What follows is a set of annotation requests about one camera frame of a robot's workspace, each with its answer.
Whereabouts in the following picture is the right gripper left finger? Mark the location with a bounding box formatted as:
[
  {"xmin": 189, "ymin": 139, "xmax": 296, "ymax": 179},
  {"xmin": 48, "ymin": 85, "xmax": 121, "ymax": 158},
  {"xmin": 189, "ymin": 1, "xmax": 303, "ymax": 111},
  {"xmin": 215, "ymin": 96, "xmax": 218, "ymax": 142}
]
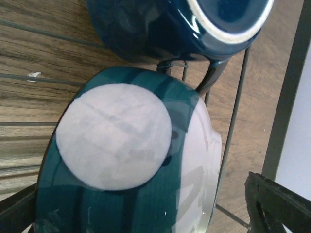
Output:
[{"xmin": 0, "ymin": 183, "xmax": 37, "ymax": 233}]

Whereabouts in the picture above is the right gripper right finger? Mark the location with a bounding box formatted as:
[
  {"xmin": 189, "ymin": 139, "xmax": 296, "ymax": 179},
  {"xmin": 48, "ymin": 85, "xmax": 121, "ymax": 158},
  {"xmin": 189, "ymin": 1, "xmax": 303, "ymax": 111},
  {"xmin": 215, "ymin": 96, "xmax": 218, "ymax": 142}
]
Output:
[{"xmin": 245, "ymin": 172, "xmax": 311, "ymax": 233}]

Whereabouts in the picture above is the wire dish rack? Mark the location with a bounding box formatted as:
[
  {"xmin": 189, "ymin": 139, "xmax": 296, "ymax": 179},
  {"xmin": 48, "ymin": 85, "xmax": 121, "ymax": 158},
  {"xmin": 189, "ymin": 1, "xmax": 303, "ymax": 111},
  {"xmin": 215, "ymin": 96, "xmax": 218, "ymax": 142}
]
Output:
[{"xmin": 0, "ymin": 19, "xmax": 252, "ymax": 230}]

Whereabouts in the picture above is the teal white bowl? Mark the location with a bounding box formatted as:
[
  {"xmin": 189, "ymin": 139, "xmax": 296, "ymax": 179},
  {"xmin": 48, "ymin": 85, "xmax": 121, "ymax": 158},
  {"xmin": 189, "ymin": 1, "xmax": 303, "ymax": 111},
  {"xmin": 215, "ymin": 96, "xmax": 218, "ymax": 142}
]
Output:
[{"xmin": 35, "ymin": 67, "xmax": 222, "ymax": 233}]

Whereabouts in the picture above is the dark blue mug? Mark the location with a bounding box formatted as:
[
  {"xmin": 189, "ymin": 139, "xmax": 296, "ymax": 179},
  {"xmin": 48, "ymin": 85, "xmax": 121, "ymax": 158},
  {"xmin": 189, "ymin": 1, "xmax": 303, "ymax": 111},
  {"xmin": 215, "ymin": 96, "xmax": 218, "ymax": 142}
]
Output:
[{"xmin": 87, "ymin": 0, "xmax": 274, "ymax": 94}]

